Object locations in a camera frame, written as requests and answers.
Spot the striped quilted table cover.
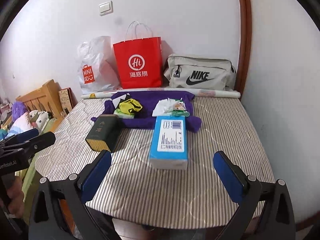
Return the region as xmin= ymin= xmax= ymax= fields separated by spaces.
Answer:
xmin=35 ymin=96 xmax=276 ymax=230

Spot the wooden headboard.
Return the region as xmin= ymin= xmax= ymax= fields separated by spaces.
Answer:
xmin=16 ymin=79 xmax=63 ymax=119

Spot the green bed sheet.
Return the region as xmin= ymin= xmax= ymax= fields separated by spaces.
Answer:
xmin=15 ymin=118 xmax=60 ymax=199

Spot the white spotted plush toy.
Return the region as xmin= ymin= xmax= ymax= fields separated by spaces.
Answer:
xmin=29 ymin=110 xmax=52 ymax=134

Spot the green wet wipe sachet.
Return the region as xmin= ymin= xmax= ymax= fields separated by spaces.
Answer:
xmin=170 ymin=110 xmax=190 ymax=117

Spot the white wall switch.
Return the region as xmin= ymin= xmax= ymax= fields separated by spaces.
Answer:
xmin=99 ymin=1 xmax=113 ymax=16

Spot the red paper shopping bag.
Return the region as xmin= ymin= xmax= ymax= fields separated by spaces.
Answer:
xmin=113 ymin=37 xmax=163 ymax=89

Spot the yellow black pouch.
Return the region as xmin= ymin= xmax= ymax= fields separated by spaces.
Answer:
xmin=119 ymin=99 xmax=143 ymax=115

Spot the green tissue packet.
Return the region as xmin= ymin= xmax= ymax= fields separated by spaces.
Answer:
xmin=114 ymin=108 xmax=135 ymax=119

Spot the person's left hand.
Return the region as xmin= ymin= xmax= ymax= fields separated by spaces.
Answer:
xmin=7 ymin=176 xmax=24 ymax=218

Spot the white Miniso plastic bag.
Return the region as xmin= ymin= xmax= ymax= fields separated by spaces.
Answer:
xmin=77 ymin=36 xmax=120 ymax=94

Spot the grey Nike pouch bag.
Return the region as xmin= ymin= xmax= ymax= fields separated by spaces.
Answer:
xmin=164 ymin=54 xmax=236 ymax=90

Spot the fruit print sachet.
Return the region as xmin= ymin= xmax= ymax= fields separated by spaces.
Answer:
xmin=172 ymin=101 xmax=186 ymax=112

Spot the purple plush toy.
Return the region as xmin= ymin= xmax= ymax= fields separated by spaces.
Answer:
xmin=12 ymin=101 xmax=28 ymax=122

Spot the rolled printed paper tube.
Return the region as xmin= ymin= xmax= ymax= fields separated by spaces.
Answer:
xmin=81 ymin=87 xmax=241 ymax=99

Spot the white mesh cloth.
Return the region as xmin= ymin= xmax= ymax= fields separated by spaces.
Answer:
xmin=152 ymin=98 xmax=182 ymax=117

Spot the dark green tea box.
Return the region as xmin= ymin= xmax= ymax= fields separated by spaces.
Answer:
xmin=85 ymin=114 xmax=121 ymax=153

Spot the blue tissue pack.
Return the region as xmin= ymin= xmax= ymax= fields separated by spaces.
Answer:
xmin=149 ymin=116 xmax=188 ymax=170

